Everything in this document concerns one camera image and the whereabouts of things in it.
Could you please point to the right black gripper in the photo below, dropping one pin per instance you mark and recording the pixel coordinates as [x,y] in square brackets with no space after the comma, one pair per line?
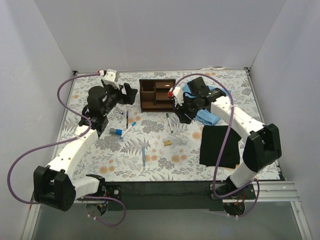
[184,110]

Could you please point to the light blue pen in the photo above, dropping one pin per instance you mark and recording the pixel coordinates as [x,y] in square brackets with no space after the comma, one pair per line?
[143,156]

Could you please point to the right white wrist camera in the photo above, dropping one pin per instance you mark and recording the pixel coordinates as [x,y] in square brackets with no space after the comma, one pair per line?
[176,93]

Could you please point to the black folded cloth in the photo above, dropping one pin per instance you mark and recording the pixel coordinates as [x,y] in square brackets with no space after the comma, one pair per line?
[211,143]

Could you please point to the green capped white marker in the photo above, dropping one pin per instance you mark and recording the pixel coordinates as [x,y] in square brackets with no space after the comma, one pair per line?
[169,123]

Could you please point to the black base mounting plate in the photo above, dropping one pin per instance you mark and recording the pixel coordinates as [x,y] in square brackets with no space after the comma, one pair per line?
[164,195]

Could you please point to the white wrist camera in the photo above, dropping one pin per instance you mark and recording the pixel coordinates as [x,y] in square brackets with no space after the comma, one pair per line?
[176,93]
[110,77]

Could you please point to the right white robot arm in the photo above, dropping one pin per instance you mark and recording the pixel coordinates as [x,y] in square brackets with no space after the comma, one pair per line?
[243,137]

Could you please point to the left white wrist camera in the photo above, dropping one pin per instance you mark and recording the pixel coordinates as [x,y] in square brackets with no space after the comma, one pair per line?
[110,77]

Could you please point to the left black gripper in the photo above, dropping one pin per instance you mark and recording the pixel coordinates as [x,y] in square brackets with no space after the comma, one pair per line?
[124,92]

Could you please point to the aluminium frame rail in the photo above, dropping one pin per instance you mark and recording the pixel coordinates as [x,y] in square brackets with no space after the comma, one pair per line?
[177,210]

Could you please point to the dark blue pen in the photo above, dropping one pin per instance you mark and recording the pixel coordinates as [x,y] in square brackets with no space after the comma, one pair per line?
[127,119]

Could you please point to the floral patterned table mat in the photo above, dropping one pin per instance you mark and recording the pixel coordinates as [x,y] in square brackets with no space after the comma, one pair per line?
[119,160]

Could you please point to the dark wooden desk organizer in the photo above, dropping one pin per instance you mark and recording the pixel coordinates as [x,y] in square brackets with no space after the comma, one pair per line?
[154,95]

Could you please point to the blue capped white marker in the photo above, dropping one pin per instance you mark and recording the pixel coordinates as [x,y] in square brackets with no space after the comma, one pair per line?
[126,131]

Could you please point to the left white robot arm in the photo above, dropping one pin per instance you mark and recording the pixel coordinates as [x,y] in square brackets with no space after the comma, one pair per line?
[53,184]

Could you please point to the small yellow eraser block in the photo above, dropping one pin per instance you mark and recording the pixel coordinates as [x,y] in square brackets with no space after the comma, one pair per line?
[167,143]

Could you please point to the light blue folded shorts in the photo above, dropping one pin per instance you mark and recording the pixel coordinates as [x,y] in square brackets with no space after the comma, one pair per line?
[203,116]

